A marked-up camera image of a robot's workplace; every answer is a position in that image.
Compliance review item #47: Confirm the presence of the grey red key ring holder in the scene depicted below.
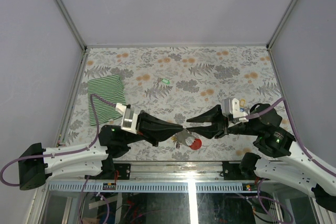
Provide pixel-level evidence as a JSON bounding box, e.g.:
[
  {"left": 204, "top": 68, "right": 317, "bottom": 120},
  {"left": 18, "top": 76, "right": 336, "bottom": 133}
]
[{"left": 172, "top": 129, "right": 202, "bottom": 151}]

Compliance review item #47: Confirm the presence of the yellow key tag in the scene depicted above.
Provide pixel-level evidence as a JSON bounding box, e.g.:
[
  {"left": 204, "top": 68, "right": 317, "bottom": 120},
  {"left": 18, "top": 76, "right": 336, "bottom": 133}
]
[{"left": 239, "top": 99, "right": 246, "bottom": 106}]

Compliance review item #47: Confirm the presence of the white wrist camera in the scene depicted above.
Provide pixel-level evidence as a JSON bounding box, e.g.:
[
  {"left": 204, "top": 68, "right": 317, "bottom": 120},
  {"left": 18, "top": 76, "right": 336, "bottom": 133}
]
[
  {"left": 221, "top": 98, "right": 248, "bottom": 124},
  {"left": 115, "top": 103, "right": 138, "bottom": 134}
]

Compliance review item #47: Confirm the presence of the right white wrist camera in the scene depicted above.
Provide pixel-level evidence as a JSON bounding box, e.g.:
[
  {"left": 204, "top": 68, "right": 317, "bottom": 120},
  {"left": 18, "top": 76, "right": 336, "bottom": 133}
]
[{"left": 221, "top": 98, "right": 248, "bottom": 124}]

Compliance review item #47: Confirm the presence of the aluminium front rail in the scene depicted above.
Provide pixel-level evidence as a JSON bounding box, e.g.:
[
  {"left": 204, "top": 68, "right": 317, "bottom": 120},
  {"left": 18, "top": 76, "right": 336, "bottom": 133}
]
[{"left": 39, "top": 159, "right": 321, "bottom": 193}]

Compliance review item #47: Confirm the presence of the green striped cloth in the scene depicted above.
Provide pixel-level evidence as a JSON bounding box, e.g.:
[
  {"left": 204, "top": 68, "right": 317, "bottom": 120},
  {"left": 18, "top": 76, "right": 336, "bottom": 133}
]
[{"left": 87, "top": 74, "right": 126, "bottom": 126}]

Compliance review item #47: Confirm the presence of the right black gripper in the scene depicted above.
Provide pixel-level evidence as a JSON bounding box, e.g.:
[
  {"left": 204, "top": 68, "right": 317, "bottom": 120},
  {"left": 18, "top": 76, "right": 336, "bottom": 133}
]
[{"left": 185, "top": 103, "right": 260, "bottom": 138}]

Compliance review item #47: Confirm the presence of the green key tag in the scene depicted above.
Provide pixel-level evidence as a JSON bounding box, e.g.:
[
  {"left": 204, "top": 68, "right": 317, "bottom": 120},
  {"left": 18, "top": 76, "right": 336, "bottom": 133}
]
[{"left": 158, "top": 78, "right": 170, "bottom": 84}]

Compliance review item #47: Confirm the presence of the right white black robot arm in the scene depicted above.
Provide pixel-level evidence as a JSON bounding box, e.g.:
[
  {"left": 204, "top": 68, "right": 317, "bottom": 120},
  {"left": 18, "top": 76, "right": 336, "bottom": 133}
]
[{"left": 187, "top": 99, "right": 335, "bottom": 212}]

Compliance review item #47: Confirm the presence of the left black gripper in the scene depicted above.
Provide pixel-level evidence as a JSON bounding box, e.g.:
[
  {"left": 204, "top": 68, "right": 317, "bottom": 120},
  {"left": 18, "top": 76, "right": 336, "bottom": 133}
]
[{"left": 122, "top": 110, "right": 184, "bottom": 148}]

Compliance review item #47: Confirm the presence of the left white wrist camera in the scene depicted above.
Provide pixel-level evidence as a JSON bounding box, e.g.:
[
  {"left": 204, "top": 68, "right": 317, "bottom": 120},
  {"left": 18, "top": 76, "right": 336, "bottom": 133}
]
[{"left": 115, "top": 103, "right": 138, "bottom": 134}]

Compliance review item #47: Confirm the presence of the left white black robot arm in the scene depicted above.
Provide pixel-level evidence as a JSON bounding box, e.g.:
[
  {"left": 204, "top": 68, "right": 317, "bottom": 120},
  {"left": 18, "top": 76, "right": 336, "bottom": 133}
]
[{"left": 18, "top": 108, "right": 183, "bottom": 190}]

